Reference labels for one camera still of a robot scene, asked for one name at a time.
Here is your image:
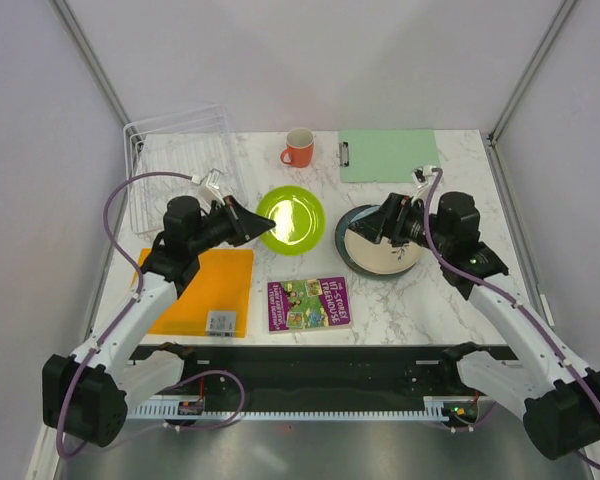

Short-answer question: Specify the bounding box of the aluminium frame post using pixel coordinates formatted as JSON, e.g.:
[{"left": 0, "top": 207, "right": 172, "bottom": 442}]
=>
[
  {"left": 487, "top": 0, "right": 581, "bottom": 146},
  {"left": 50, "top": 0, "right": 129, "bottom": 125}
]

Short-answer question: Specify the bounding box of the large teal plate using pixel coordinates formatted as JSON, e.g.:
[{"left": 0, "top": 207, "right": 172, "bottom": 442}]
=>
[{"left": 333, "top": 203, "right": 416, "bottom": 279}]

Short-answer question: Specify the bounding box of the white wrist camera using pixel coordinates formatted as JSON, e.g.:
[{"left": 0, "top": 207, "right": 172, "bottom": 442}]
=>
[
  {"left": 411, "top": 165, "right": 439, "bottom": 201},
  {"left": 190, "top": 168, "right": 225, "bottom": 207}
]

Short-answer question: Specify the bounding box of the dark blue plate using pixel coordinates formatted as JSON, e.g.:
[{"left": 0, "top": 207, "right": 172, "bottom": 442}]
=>
[{"left": 334, "top": 204, "right": 380, "bottom": 278}]

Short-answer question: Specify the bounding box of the white wire dish rack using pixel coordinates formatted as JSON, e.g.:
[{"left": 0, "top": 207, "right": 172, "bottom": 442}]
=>
[{"left": 123, "top": 103, "right": 249, "bottom": 236}]

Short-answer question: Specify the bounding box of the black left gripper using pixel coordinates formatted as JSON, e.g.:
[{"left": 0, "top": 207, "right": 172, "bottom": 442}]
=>
[{"left": 189, "top": 194, "right": 274, "bottom": 255}]

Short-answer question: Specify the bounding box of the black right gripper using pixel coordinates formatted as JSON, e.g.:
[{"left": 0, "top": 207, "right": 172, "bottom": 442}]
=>
[{"left": 348, "top": 191, "right": 452, "bottom": 255}]

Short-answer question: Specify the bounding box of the small grey box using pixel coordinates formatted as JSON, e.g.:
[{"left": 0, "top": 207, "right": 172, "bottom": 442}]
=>
[{"left": 205, "top": 310, "right": 237, "bottom": 337}]

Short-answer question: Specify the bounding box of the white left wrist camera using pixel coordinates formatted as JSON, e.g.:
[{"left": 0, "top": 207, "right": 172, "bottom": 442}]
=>
[{"left": 190, "top": 168, "right": 225, "bottom": 207}]

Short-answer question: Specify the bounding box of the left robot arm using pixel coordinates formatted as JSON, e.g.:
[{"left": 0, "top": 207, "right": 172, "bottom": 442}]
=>
[{"left": 42, "top": 195, "right": 276, "bottom": 447}]

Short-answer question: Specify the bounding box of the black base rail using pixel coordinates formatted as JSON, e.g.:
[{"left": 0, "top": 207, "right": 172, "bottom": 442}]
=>
[{"left": 129, "top": 342, "right": 519, "bottom": 416}]

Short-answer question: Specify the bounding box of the orange mug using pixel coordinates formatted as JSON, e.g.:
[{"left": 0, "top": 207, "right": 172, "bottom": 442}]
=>
[{"left": 280, "top": 128, "right": 314, "bottom": 168}]

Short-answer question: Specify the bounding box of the orange cutting board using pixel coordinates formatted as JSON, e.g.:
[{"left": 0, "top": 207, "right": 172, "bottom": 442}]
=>
[{"left": 149, "top": 248, "right": 254, "bottom": 338}]

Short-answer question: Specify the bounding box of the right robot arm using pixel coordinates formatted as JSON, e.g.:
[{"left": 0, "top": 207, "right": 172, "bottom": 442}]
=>
[{"left": 348, "top": 192, "right": 600, "bottom": 460}]

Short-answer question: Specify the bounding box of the purple treehouse book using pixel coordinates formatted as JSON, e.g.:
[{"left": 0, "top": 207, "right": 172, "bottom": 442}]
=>
[{"left": 266, "top": 276, "right": 352, "bottom": 333}]

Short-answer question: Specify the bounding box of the right aluminium frame post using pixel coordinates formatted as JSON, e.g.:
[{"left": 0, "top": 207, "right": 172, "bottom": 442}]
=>
[{"left": 487, "top": 0, "right": 581, "bottom": 146}]

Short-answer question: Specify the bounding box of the green rimmed grey plate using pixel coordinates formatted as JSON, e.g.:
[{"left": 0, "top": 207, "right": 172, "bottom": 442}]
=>
[{"left": 343, "top": 207, "right": 425, "bottom": 275}]

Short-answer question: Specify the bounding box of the white slotted cable duct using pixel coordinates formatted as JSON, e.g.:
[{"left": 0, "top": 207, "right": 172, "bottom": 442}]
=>
[{"left": 127, "top": 395, "right": 477, "bottom": 422}]

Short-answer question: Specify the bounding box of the left aluminium frame post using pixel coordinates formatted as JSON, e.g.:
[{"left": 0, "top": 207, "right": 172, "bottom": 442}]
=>
[{"left": 50, "top": 0, "right": 129, "bottom": 125}]

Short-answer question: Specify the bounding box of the green clipboard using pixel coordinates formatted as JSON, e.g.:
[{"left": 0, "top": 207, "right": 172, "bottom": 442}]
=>
[{"left": 338, "top": 129, "right": 440, "bottom": 183}]

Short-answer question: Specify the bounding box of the small green plate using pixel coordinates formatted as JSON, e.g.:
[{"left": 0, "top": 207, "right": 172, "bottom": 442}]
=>
[{"left": 256, "top": 185, "right": 326, "bottom": 256}]

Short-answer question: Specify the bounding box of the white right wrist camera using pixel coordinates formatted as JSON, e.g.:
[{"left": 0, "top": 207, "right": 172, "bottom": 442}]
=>
[{"left": 411, "top": 165, "right": 439, "bottom": 201}]

